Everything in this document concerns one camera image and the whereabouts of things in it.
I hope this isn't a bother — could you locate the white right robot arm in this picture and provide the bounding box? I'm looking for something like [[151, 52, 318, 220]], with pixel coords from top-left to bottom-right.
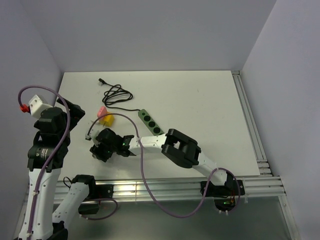
[[85, 128, 234, 195]]

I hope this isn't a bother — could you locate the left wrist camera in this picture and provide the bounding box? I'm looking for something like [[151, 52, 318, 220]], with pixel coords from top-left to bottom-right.
[[20, 94, 53, 120]]

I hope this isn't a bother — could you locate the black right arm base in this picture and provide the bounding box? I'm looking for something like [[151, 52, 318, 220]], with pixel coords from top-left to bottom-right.
[[205, 180, 246, 198]]

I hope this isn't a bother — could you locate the pink plug adapter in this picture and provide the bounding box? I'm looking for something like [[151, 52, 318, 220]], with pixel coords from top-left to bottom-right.
[[97, 106, 108, 118]]

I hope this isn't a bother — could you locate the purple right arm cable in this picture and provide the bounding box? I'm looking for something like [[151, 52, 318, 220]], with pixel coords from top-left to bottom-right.
[[86, 112, 242, 219]]

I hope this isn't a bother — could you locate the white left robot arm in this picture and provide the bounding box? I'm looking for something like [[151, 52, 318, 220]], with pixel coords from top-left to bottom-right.
[[17, 95, 98, 240]]

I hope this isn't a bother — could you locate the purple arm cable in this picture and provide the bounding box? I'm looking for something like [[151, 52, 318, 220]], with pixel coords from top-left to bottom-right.
[[17, 85, 118, 236], [86, 112, 242, 219]]

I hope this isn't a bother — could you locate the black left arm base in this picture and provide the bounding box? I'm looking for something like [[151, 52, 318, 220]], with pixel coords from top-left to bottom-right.
[[78, 184, 114, 215]]

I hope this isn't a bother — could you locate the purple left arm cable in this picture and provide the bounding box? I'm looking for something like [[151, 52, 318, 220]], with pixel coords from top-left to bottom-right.
[[17, 85, 118, 236]]

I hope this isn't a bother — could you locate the yellow plug adapter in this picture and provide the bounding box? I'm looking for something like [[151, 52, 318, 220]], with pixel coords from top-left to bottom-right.
[[99, 114, 115, 127]]

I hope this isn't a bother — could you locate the aluminium rail frame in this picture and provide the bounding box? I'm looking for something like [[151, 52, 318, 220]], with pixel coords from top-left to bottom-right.
[[12, 69, 301, 240]]

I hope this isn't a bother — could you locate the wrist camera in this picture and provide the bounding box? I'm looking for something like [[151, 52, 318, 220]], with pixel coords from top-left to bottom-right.
[[85, 128, 100, 141], [20, 94, 53, 120]]

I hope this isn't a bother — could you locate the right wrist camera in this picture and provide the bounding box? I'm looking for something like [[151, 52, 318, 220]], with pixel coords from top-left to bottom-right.
[[85, 128, 100, 141]]

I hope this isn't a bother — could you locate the black power strip cable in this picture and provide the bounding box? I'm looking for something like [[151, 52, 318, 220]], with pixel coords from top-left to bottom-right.
[[98, 78, 141, 113]]

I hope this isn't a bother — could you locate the green power strip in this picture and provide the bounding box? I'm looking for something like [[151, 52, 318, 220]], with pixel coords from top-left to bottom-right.
[[138, 109, 164, 136]]

